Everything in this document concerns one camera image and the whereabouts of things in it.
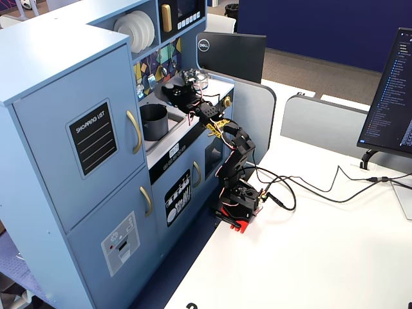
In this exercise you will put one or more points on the hanging toy ladle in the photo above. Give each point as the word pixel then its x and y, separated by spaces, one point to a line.
pixel 164 71

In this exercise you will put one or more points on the black Dell monitor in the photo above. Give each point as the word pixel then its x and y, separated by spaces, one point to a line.
pixel 235 54

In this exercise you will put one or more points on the white chair back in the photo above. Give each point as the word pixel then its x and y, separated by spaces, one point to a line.
pixel 220 23

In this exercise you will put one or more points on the hanging toy spatula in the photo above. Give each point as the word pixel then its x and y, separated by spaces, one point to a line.
pixel 151 80

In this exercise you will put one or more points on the gold stove knob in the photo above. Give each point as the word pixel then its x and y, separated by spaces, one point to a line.
pixel 227 101

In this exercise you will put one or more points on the white toy plate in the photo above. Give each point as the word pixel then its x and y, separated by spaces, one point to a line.
pixel 152 30
pixel 142 37
pixel 147 32
pixel 124 30

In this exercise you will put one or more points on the toy microwave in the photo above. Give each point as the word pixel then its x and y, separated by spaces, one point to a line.
pixel 190 13

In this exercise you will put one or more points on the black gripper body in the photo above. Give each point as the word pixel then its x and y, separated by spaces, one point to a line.
pixel 171 91

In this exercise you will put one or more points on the monitor showing code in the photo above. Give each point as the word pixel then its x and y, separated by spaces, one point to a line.
pixel 386 96

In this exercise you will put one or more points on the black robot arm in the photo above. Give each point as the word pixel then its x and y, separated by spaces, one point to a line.
pixel 239 151

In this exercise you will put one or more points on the dark gray toy pot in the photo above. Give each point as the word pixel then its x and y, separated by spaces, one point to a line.
pixel 156 127

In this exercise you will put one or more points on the black shopping list board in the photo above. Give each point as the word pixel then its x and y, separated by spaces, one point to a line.
pixel 93 138

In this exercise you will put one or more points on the upper fridge door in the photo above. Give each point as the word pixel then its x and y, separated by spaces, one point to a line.
pixel 38 145

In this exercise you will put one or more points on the black curved object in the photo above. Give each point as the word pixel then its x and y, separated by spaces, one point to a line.
pixel 191 305

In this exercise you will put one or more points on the light blue toy kitchen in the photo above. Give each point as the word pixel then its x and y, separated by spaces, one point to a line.
pixel 48 80

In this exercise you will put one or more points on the gray desk divider rounded corner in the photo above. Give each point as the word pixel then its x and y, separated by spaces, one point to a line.
pixel 257 109

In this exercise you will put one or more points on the shiny steel toy pot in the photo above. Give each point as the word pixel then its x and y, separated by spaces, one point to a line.
pixel 203 85

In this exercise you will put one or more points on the toy dishwasher door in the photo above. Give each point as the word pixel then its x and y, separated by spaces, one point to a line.
pixel 161 225

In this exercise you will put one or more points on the black monitor bracket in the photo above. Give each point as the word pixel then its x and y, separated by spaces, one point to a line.
pixel 367 159

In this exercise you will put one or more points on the hanging toy spoon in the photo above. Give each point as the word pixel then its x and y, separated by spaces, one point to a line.
pixel 174 63

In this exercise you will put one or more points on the soccer ball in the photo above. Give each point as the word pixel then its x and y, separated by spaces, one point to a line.
pixel 28 3

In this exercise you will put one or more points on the black trash bin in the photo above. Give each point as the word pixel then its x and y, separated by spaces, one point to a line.
pixel 231 11

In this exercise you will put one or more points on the lower freezer door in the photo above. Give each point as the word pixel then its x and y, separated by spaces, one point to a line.
pixel 87 289

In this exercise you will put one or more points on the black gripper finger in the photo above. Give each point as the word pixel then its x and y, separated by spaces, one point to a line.
pixel 185 100
pixel 175 89

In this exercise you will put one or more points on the gray desk divider panel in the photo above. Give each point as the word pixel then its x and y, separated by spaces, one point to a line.
pixel 322 125

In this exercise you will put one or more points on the hanging toy whisk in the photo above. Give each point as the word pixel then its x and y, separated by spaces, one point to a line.
pixel 140 91

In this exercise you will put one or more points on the silver monitor stand base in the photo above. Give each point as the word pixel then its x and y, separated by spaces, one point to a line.
pixel 404 199

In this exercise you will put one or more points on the red table clamp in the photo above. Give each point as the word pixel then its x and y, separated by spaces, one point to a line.
pixel 243 227

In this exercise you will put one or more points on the white toy sink basin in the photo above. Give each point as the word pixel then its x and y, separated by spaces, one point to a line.
pixel 174 124

